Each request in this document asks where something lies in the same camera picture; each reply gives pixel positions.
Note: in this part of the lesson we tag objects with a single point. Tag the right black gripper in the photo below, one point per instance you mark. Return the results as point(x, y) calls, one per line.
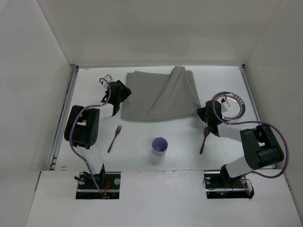
point(203, 113)

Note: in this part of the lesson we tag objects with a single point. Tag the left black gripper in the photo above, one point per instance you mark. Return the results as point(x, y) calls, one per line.
point(123, 91)

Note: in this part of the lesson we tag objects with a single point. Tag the grey cloth placemat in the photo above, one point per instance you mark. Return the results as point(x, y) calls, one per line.
point(159, 97)

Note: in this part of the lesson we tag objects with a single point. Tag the white plate green rim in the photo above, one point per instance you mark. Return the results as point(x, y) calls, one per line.
point(237, 106)

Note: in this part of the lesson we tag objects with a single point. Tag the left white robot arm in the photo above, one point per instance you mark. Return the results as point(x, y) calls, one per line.
point(82, 127)

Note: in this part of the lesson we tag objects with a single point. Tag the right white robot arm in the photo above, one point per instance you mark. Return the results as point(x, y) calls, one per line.
point(263, 144)

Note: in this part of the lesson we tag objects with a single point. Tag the brown wooden spoon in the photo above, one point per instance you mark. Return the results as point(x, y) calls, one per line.
point(206, 133)

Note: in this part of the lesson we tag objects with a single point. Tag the brown wooden fork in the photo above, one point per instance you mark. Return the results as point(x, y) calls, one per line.
point(117, 132)

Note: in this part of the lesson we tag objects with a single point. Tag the purple plastic cup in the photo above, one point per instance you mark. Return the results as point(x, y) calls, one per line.
point(159, 146)

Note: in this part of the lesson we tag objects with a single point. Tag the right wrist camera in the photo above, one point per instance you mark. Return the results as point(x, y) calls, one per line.
point(225, 105)

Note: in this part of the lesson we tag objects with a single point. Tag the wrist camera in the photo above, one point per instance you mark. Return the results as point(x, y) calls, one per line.
point(225, 105)
point(107, 79)

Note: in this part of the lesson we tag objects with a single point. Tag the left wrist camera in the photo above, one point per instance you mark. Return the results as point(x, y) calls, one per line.
point(107, 79)

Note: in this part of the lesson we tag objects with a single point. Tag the right aluminium table rail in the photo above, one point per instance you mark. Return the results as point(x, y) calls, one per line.
point(242, 70)

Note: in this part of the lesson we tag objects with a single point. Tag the aluminium table rail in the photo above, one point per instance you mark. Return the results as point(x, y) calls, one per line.
point(53, 153)
point(242, 70)

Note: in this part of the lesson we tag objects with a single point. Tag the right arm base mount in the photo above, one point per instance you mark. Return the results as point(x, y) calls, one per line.
point(218, 188)

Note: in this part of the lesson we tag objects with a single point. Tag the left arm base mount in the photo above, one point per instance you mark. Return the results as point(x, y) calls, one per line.
point(109, 186)

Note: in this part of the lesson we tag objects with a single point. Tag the left aluminium table rail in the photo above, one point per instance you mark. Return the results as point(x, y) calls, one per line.
point(53, 153)

